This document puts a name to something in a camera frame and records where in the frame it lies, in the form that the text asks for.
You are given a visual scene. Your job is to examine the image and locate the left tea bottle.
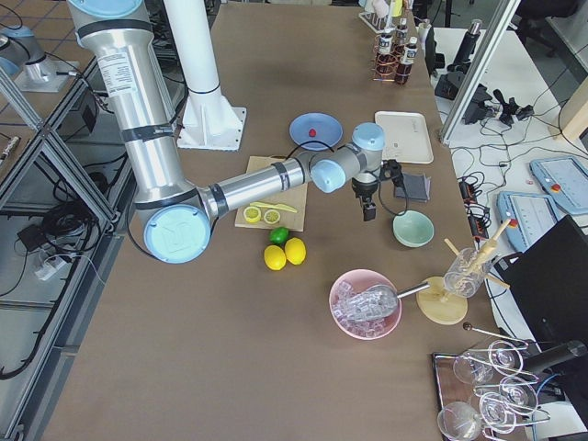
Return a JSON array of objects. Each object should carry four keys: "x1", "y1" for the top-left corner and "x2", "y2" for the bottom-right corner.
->
[{"x1": 395, "y1": 17, "x2": 408, "y2": 46}]

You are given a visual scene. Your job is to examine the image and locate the pink ice bowl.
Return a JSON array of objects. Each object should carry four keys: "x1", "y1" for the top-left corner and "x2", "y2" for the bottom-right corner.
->
[{"x1": 329, "y1": 269, "x2": 402, "y2": 340}]

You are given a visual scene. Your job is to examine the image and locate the tea bottle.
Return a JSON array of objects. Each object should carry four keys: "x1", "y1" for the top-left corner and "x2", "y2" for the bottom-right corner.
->
[
  {"x1": 395, "y1": 17, "x2": 408, "y2": 46},
  {"x1": 394, "y1": 37, "x2": 418, "y2": 85},
  {"x1": 376, "y1": 27, "x2": 394, "y2": 76}
]

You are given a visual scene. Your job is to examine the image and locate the upper lemon half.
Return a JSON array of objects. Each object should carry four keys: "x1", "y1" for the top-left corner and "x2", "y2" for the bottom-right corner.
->
[{"x1": 263, "y1": 209, "x2": 281, "y2": 225}]

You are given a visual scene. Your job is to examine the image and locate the upper whole lemon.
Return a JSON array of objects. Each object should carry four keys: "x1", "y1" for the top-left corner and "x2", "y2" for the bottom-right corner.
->
[{"x1": 284, "y1": 237, "x2": 307, "y2": 266}]

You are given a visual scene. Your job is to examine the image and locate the metal ice scoop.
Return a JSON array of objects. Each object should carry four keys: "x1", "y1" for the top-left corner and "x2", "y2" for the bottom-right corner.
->
[{"x1": 348, "y1": 282, "x2": 430, "y2": 322}]

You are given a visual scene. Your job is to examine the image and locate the blue round plate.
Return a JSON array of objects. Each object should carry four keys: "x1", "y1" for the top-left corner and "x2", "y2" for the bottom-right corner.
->
[{"x1": 288, "y1": 112, "x2": 343, "y2": 151}]

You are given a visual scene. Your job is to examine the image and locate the wooden cutting board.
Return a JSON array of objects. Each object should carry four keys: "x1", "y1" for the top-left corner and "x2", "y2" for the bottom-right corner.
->
[{"x1": 234, "y1": 156, "x2": 308, "y2": 232}]

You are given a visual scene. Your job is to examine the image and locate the front tea bottle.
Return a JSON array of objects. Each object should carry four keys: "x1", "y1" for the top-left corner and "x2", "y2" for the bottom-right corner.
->
[{"x1": 394, "y1": 37, "x2": 418, "y2": 85}]

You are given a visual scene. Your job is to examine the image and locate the grey folded cloth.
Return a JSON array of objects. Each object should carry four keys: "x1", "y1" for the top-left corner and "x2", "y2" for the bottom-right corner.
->
[{"x1": 394, "y1": 174, "x2": 431, "y2": 202}]

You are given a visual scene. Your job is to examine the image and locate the right tea bottle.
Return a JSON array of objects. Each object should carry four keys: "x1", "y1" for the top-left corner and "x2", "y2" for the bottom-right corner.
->
[{"x1": 376, "y1": 27, "x2": 394, "y2": 76}]

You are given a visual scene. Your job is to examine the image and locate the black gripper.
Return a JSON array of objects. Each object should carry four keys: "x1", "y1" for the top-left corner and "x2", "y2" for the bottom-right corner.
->
[{"x1": 351, "y1": 177, "x2": 379, "y2": 221}]

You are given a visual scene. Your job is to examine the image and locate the lemon half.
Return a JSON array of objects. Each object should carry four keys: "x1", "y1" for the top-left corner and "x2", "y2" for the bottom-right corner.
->
[
  {"x1": 243, "y1": 206, "x2": 262, "y2": 223},
  {"x1": 263, "y1": 209, "x2": 281, "y2": 225}
]

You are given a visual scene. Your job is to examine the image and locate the wine glass rack tray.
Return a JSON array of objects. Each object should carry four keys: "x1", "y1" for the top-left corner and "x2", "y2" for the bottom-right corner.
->
[{"x1": 432, "y1": 337, "x2": 550, "y2": 440}]

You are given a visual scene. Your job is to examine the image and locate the near teach pendant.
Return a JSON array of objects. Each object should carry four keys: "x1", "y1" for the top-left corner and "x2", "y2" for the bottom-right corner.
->
[{"x1": 496, "y1": 191, "x2": 563, "y2": 252}]

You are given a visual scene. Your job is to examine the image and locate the lower whole lemon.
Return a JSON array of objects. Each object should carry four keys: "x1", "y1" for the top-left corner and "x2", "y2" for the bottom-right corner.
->
[{"x1": 264, "y1": 244, "x2": 287, "y2": 271}]

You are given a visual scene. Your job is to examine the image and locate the far teach pendant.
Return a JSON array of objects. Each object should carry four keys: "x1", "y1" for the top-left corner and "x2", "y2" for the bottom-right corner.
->
[{"x1": 529, "y1": 156, "x2": 587, "y2": 214}]

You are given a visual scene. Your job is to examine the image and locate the yellow plastic knife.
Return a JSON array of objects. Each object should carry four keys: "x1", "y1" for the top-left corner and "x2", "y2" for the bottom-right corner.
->
[{"x1": 250, "y1": 201, "x2": 298, "y2": 213}]

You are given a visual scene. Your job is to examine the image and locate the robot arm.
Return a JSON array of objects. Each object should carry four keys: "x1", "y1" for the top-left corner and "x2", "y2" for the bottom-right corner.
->
[{"x1": 69, "y1": 1, "x2": 385, "y2": 264}]

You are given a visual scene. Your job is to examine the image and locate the cream rabbit tray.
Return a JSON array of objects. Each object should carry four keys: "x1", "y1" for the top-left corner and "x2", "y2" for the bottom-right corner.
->
[{"x1": 375, "y1": 110, "x2": 434, "y2": 164}]

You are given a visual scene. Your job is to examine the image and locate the copper wire bottle rack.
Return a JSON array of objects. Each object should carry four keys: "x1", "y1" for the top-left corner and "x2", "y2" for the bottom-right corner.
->
[{"x1": 371, "y1": 34, "x2": 408, "y2": 85}]

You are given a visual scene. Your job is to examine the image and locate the green bowl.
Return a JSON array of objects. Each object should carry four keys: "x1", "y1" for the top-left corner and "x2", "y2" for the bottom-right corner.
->
[{"x1": 392, "y1": 210, "x2": 435, "y2": 248}]

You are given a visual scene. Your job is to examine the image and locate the teach pendant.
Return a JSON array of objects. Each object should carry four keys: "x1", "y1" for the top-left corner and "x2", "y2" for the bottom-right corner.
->
[
  {"x1": 529, "y1": 156, "x2": 587, "y2": 214},
  {"x1": 496, "y1": 191, "x2": 563, "y2": 252}
]

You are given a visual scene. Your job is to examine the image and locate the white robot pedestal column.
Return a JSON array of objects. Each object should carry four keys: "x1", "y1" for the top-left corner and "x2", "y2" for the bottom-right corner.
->
[{"x1": 164, "y1": 0, "x2": 246, "y2": 152}]

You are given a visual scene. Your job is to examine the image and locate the black monitor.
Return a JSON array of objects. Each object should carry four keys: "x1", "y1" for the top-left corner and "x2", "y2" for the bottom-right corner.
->
[{"x1": 503, "y1": 215, "x2": 587, "y2": 343}]

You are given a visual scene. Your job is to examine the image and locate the whole lemon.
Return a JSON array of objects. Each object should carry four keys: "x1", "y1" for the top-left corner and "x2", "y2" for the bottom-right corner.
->
[
  {"x1": 264, "y1": 244, "x2": 287, "y2": 271},
  {"x1": 284, "y1": 237, "x2": 307, "y2": 266}
]

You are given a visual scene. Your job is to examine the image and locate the clear glass on stand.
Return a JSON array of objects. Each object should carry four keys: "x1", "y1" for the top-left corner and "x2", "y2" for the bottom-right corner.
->
[{"x1": 443, "y1": 248, "x2": 492, "y2": 298}]

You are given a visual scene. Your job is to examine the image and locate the aluminium frame post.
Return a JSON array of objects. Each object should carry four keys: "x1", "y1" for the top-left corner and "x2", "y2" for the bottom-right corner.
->
[{"x1": 439, "y1": 0, "x2": 520, "y2": 145}]

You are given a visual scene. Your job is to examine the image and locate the lower lemon half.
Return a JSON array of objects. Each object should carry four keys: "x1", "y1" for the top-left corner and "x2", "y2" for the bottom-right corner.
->
[{"x1": 243, "y1": 206, "x2": 262, "y2": 223}]

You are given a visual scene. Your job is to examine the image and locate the wooden cup stand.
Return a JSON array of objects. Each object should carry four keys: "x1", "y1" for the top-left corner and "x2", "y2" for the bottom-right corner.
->
[{"x1": 416, "y1": 219, "x2": 511, "y2": 325}]

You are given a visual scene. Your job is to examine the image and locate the green lime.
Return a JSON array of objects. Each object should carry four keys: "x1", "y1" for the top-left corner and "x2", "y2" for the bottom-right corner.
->
[{"x1": 269, "y1": 226, "x2": 289, "y2": 245}]

